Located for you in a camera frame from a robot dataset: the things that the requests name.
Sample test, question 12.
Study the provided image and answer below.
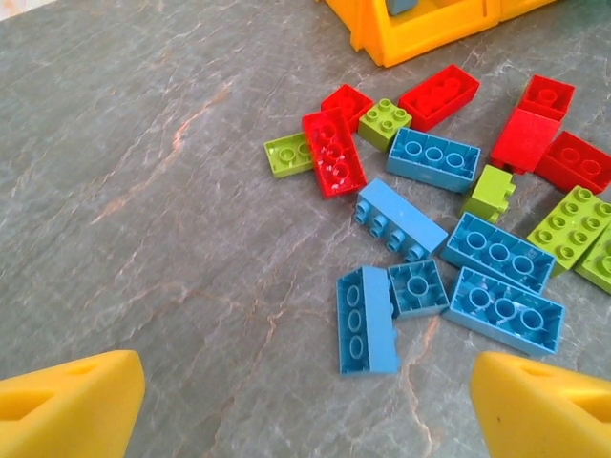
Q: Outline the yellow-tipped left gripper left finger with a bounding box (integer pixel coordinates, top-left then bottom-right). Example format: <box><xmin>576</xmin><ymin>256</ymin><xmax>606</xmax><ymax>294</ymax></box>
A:
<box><xmin>0</xmin><ymin>349</ymin><xmax>147</xmax><ymax>458</ymax></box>

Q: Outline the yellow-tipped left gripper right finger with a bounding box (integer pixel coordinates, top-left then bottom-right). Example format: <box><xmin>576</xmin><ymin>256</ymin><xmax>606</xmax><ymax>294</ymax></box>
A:
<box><xmin>469</xmin><ymin>351</ymin><xmax>611</xmax><ymax>458</ymax></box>

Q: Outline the long green lego brick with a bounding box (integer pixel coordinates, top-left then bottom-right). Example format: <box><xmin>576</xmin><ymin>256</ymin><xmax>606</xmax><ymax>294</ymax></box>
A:
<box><xmin>574</xmin><ymin>226</ymin><xmax>611</xmax><ymax>295</ymax></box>
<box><xmin>526</xmin><ymin>184</ymin><xmax>611</xmax><ymax>278</ymax></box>

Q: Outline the small blue lego brick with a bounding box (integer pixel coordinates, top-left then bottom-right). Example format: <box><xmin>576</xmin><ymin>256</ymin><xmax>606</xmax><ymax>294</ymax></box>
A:
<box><xmin>387</xmin><ymin>260</ymin><xmax>450</xmax><ymax>321</ymax></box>

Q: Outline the small green lego brick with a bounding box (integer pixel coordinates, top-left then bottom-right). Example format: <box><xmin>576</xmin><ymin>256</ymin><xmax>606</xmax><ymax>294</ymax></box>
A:
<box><xmin>460</xmin><ymin>164</ymin><xmax>516</xmax><ymax>225</ymax></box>
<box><xmin>357</xmin><ymin>98</ymin><xmax>412</xmax><ymax>153</ymax></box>
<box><xmin>263</xmin><ymin>132</ymin><xmax>315</xmax><ymax>180</ymax></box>

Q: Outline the long red lego brick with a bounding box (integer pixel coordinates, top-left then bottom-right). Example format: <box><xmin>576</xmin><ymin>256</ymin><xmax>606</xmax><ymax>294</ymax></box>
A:
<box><xmin>301</xmin><ymin>107</ymin><xmax>368</xmax><ymax>200</ymax></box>
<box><xmin>533</xmin><ymin>131</ymin><xmax>611</xmax><ymax>196</ymax></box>
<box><xmin>397</xmin><ymin>64</ymin><xmax>481</xmax><ymax>134</ymax></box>

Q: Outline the small red lego brick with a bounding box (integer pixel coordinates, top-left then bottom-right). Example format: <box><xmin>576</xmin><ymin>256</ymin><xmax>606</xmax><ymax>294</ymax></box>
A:
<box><xmin>320</xmin><ymin>84</ymin><xmax>374</xmax><ymax>133</ymax></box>
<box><xmin>490</xmin><ymin>107</ymin><xmax>562</xmax><ymax>176</ymax></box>
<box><xmin>517</xmin><ymin>74</ymin><xmax>577</xmax><ymax>121</ymax></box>

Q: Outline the yellow plastic bin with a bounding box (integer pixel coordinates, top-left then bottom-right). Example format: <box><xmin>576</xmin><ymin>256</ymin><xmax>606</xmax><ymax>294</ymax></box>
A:
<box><xmin>498</xmin><ymin>0</ymin><xmax>560</xmax><ymax>21</ymax></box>
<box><xmin>317</xmin><ymin>0</ymin><xmax>502</xmax><ymax>68</ymax></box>

